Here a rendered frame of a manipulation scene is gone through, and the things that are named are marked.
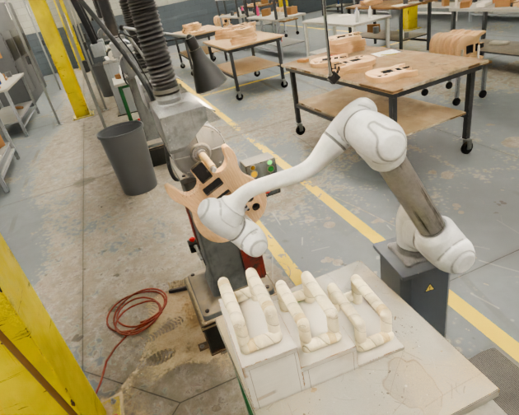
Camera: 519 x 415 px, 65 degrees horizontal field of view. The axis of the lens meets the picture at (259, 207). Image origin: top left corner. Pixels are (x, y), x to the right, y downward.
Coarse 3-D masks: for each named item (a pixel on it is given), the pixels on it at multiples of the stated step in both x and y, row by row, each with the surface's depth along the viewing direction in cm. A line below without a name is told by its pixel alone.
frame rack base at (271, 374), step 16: (240, 304) 119; (256, 304) 118; (256, 320) 112; (288, 336) 106; (240, 352) 104; (256, 352) 103; (272, 352) 102; (288, 352) 102; (240, 368) 119; (256, 368) 101; (272, 368) 103; (288, 368) 105; (256, 384) 104; (272, 384) 106; (288, 384) 108; (256, 400) 106; (272, 400) 108
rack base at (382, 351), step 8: (352, 304) 133; (360, 304) 132; (368, 304) 132; (360, 312) 129; (368, 312) 129; (344, 320) 128; (368, 320) 126; (376, 320) 125; (344, 328) 125; (352, 328) 125; (368, 328) 124; (376, 328) 123; (352, 336) 122; (368, 336) 121; (384, 344) 118; (392, 344) 117; (400, 344) 117; (360, 352) 117; (368, 352) 116; (376, 352) 116; (384, 352) 115; (392, 352) 115; (360, 360) 114; (368, 360) 114; (376, 360) 115
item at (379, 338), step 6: (372, 336) 116; (378, 336) 116; (384, 336) 116; (390, 336) 116; (366, 342) 115; (372, 342) 115; (378, 342) 115; (384, 342) 116; (360, 348) 115; (366, 348) 115
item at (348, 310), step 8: (328, 288) 127; (336, 288) 125; (336, 296) 122; (344, 296) 122; (344, 304) 119; (344, 312) 118; (352, 312) 116; (352, 320) 114; (360, 320) 112; (360, 328) 112
